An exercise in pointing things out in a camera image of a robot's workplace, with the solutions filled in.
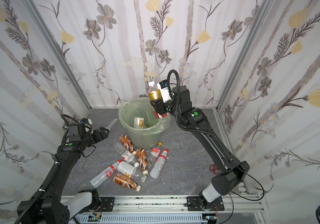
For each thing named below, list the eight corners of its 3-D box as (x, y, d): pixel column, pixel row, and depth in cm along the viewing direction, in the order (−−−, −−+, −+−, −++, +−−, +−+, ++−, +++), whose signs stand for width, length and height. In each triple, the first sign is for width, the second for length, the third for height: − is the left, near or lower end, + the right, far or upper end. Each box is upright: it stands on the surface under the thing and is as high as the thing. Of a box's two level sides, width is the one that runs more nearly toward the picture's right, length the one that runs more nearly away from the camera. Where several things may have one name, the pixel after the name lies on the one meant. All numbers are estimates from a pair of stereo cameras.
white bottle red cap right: (150, 176, 85) (149, 174, 81) (162, 150, 96) (162, 147, 92) (156, 180, 84) (156, 177, 80) (169, 153, 95) (169, 150, 91)
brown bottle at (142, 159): (142, 175, 83) (141, 174, 81) (136, 151, 93) (135, 149, 91) (151, 172, 85) (151, 170, 82) (144, 149, 95) (144, 147, 92)
